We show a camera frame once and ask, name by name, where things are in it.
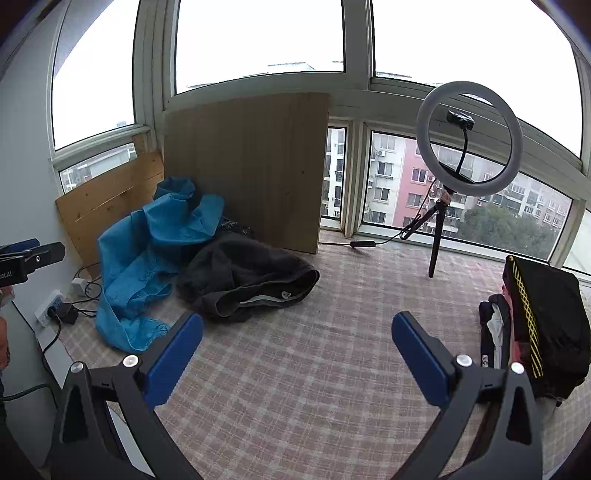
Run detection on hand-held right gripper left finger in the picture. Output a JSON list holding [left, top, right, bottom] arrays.
[[48, 312, 205, 480]]

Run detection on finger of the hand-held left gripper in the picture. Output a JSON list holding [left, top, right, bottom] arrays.
[[18, 242, 66, 278], [0, 238, 40, 256]]

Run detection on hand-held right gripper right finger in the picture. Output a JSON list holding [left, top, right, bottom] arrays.
[[392, 311, 544, 480]]

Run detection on dark grey t-shirt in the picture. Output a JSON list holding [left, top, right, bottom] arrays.
[[178, 232, 321, 324]]

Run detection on stack of folded clothes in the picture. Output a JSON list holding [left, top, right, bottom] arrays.
[[478, 255, 591, 408]]

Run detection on person's left hand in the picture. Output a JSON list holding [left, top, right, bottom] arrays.
[[0, 316, 11, 371]]

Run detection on white power strip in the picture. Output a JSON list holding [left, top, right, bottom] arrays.
[[34, 289, 66, 329]]

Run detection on black power adapter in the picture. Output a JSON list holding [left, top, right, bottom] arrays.
[[48, 303, 81, 326]]

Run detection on pine wood board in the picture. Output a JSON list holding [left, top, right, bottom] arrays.
[[55, 134, 166, 280]]

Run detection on blue work coat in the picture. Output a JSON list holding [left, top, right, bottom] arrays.
[[95, 176, 226, 354]]

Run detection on pink checked blanket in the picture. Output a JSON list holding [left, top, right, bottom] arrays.
[[58, 229, 591, 480]]

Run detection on apartment buildings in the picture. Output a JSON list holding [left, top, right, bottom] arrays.
[[60, 60, 573, 259]]

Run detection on large plywood board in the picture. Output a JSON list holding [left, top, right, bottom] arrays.
[[164, 92, 332, 256]]

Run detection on black phone holder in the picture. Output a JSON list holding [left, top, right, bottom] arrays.
[[438, 109, 476, 183]]

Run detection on white framed window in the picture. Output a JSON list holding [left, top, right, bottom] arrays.
[[48, 0, 591, 278]]

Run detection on black power cable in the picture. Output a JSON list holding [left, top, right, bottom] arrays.
[[0, 318, 62, 402]]

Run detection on black ring light cable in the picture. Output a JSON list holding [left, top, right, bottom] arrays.
[[318, 178, 438, 248]]

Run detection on white ring light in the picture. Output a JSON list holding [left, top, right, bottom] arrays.
[[416, 81, 524, 195]]

